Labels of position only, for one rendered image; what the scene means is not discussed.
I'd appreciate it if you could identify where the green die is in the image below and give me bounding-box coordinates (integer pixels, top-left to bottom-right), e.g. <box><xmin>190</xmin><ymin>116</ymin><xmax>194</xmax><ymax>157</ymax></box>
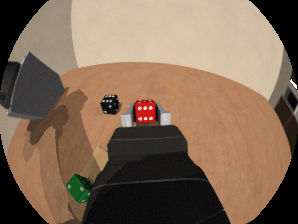
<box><xmin>66</xmin><ymin>174</ymin><xmax>93</xmax><ymax>203</ymax></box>

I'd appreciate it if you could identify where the black die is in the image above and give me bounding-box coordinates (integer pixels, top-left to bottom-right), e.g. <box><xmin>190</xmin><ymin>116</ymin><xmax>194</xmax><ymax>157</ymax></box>
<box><xmin>100</xmin><ymin>95</ymin><xmax>120</xmax><ymax>114</ymax></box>

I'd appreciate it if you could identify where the red die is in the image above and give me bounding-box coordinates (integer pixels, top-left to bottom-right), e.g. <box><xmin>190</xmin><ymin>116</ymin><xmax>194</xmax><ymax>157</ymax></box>
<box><xmin>135</xmin><ymin>100</ymin><xmax>156</xmax><ymax>123</ymax></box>

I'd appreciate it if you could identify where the tan square mat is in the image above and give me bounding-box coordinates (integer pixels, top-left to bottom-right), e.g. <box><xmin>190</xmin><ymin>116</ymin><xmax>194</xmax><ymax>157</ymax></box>
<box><xmin>65</xmin><ymin>146</ymin><xmax>108</xmax><ymax>222</ymax></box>

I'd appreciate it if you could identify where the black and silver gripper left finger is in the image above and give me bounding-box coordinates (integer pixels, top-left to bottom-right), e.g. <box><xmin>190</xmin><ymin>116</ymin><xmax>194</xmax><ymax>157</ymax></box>
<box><xmin>121</xmin><ymin>103</ymin><xmax>136</xmax><ymax>127</ymax></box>

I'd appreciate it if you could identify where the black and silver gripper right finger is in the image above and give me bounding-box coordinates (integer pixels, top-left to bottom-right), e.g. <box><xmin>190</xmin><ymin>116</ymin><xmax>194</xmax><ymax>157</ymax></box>
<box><xmin>155</xmin><ymin>102</ymin><xmax>171</xmax><ymax>125</ymax></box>

